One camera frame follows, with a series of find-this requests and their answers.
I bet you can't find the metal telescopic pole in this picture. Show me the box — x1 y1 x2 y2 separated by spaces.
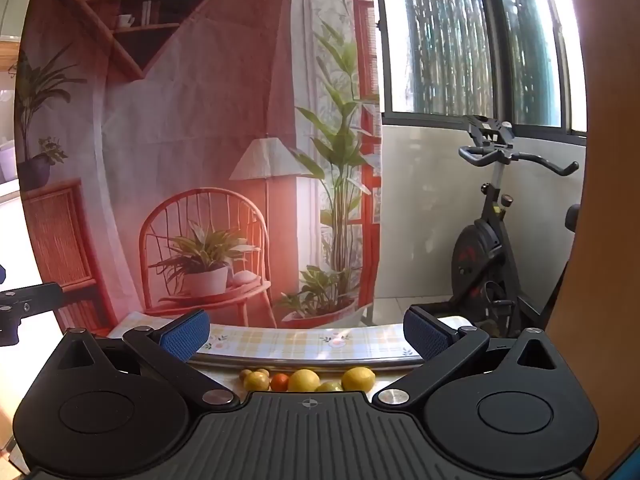
192 351 426 367

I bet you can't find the yellow plaid floral tablecloth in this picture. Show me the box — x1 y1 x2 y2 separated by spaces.
107 311 473 403

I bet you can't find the barred window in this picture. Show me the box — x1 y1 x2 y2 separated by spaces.
375 0 588 136

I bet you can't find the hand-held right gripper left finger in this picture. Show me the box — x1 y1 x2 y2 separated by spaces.
47 309 241 408

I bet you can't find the brown wooden board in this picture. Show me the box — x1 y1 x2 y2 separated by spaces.
544 0 640 480

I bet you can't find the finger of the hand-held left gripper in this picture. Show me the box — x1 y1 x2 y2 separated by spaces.
0 282 63 347

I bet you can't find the printed room backdrop cloth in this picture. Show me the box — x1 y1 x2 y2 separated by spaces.
15 0 386 331

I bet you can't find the black exercise bike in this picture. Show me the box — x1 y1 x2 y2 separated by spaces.
447 115 583 338

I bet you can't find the large yellow lemon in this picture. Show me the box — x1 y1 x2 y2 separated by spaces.
287 368 321 393

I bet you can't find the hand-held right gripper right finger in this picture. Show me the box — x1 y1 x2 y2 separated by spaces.
372 305 576 408

